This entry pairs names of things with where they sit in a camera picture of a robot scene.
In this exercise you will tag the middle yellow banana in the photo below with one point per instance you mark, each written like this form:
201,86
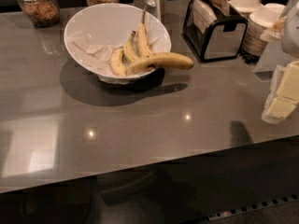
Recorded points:
129,49

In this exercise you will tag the upright yellow banana with stem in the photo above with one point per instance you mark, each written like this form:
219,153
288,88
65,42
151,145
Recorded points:
142,38

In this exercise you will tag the glass jar of granola left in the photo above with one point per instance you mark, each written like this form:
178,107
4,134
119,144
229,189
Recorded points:
42,13

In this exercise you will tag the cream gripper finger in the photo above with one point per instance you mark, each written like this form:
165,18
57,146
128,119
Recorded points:
277,109
285,81

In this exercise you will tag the long yellow banana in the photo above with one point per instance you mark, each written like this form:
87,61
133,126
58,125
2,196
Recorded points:
159,60

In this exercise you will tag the white paper liner in bowl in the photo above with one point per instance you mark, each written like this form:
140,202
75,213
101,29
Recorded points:
95,58

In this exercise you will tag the stack of paper plates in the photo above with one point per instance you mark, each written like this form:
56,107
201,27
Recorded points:
259,21

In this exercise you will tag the stack of white paper bowls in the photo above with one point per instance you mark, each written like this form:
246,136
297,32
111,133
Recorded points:
245,7

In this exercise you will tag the black napkin dispenser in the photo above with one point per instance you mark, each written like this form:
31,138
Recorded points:
212,35

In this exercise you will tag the floor power strip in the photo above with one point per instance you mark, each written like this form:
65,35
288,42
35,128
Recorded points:
253,207

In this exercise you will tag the small yellow banana left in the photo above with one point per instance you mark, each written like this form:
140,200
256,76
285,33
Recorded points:
116,62

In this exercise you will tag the white tilted bowl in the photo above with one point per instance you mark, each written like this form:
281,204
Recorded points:
106,23

